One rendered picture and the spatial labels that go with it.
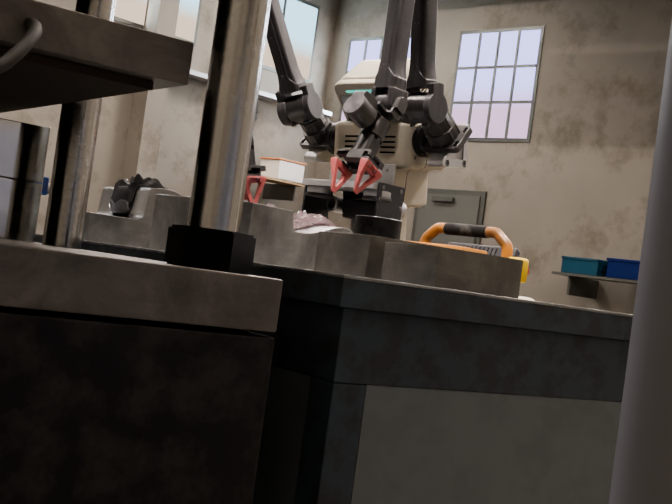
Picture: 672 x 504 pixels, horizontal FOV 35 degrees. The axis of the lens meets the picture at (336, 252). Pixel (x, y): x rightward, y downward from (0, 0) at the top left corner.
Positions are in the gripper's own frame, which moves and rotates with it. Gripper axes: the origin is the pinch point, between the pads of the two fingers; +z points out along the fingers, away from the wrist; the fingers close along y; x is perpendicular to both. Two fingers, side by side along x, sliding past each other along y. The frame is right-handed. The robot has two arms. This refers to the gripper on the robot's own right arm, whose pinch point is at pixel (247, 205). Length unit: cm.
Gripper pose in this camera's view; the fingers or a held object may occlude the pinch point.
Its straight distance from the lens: 268.0
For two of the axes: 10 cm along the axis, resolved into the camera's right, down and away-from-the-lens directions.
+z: 0.8, 9.9, -0.7
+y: 5.8, -1.1, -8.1
